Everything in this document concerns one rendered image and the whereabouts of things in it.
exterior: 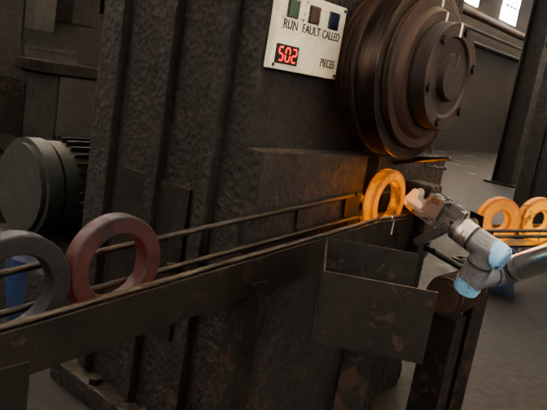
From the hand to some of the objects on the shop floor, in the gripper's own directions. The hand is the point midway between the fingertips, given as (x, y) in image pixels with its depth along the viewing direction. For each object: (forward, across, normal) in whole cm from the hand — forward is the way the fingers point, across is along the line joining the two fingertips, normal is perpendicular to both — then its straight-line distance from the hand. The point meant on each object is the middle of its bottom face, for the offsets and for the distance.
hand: (401, 198), depth 186 cm
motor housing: (-38, -20, +67) cm, 79 cm away
